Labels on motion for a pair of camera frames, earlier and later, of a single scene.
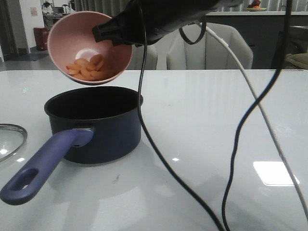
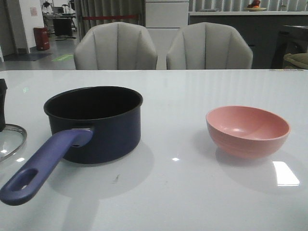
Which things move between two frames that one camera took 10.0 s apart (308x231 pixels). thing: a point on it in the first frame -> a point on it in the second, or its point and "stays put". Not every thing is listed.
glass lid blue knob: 12,137 stays put
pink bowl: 70,37 -> 246,133
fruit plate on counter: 255,6 stays put
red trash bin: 41,34 stays put
